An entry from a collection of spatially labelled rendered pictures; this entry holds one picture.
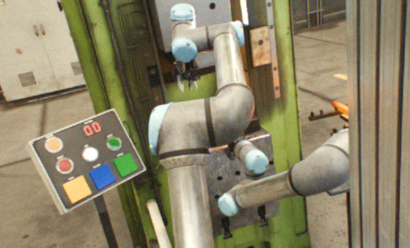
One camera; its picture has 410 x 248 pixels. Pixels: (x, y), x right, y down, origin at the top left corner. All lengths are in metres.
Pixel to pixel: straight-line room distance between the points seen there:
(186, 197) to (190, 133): 0.14
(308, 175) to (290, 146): 1.06
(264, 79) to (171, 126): 1.13
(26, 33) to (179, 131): 6.07
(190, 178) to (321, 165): 0.39
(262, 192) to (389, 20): 0.88
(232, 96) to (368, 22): 0.48
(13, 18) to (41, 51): 0.59
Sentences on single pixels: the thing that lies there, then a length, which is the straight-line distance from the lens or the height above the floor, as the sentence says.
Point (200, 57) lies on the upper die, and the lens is 1.65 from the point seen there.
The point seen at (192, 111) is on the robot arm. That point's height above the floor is 1.38.
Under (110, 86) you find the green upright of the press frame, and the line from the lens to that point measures 1.76.
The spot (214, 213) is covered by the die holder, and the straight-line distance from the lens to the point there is 1.88.
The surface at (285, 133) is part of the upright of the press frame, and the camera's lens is 2.09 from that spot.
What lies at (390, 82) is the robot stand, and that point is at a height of 1.54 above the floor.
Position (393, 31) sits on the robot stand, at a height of 1.59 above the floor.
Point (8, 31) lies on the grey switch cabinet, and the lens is 6.86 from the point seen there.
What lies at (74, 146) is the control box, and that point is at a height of 1.13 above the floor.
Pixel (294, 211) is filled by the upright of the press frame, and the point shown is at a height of 0.29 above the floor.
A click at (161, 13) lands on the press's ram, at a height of 1.51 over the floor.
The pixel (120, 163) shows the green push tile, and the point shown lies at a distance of 1.55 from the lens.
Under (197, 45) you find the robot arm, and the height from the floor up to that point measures 1.45.
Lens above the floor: 1.68
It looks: 23 degrees down
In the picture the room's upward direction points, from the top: 10 degrees counter-clockwise
